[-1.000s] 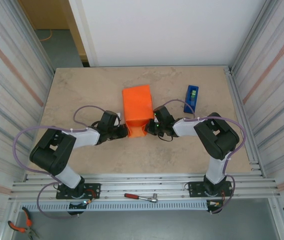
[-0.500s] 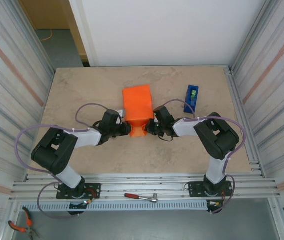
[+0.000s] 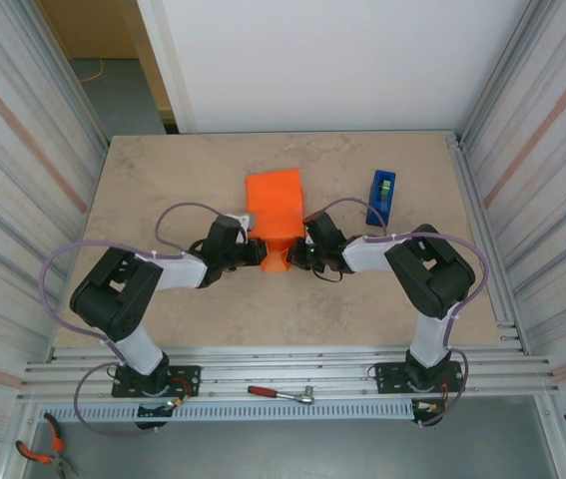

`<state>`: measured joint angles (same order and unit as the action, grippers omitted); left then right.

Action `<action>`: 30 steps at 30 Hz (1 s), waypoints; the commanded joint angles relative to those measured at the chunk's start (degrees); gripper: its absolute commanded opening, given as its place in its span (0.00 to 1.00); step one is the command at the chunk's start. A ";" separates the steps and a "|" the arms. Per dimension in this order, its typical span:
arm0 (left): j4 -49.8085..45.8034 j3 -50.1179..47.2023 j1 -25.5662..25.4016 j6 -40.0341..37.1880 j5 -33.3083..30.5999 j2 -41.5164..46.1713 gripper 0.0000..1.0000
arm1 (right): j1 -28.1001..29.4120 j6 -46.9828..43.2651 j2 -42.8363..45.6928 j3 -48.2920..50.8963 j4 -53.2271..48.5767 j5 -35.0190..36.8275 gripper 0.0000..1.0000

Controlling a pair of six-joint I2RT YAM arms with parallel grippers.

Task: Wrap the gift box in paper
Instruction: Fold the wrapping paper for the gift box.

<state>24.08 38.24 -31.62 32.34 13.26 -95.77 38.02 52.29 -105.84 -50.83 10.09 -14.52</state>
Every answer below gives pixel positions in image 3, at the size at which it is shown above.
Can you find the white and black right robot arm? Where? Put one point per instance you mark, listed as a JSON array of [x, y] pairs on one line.
[[367, 254]]

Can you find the wooden door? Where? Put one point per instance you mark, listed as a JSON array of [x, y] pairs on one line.
[[153, 75]]

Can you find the aluminium mounting rail frame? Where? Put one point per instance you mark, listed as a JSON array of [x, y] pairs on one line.
[[287, 371]]

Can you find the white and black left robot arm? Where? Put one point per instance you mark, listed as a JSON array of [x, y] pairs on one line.
[[177, 272]]

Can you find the blue tape dispenser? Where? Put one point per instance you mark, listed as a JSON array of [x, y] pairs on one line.
[[377, 199]]

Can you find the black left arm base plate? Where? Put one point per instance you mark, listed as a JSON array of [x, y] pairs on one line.
[[187, 374]]

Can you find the yellow power connector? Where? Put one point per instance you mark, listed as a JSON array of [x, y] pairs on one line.
[[432, 407], [172, 401]]

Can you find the aluminium side rail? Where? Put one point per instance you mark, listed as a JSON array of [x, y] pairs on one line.
[[482, 224]]

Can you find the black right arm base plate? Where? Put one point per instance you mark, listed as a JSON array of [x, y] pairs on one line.
[[387, 374]]

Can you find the green tape roll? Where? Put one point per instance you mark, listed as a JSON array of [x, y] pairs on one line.
[[386, 188]]

